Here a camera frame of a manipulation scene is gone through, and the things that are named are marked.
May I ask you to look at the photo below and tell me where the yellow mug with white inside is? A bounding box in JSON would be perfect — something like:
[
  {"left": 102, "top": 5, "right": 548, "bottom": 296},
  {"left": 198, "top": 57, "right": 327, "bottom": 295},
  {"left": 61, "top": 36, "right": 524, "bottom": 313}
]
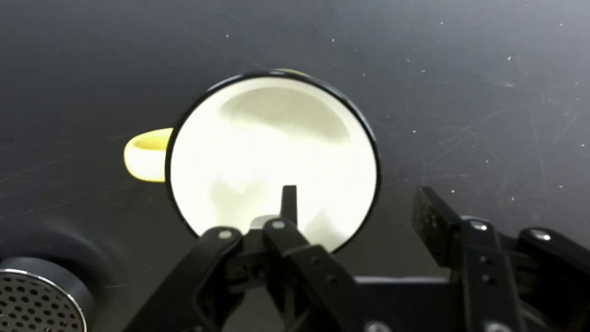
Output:
[{"left": 122, "top": 68, "right": 384, "bottom": 256}]

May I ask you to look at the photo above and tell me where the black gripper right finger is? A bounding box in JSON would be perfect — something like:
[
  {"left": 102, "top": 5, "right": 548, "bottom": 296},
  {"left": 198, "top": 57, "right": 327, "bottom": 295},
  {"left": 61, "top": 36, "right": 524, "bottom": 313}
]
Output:
[{"left": 410, "top": 184, "right": 590, "bottom": 332}]

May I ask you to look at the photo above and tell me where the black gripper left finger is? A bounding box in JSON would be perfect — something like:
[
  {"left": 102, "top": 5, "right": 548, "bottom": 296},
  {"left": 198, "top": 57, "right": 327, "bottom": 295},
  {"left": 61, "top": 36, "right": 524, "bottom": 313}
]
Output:
[{"left": 122, "top": 182, "right": 373, "bottom": 332}]

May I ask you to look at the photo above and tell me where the small round black drip tray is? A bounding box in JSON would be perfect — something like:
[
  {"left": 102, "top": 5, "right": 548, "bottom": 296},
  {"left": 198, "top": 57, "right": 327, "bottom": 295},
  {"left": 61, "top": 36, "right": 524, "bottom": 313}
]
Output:
[{"left": 0, "top": 256, "right": 96, "bottom": 332}]

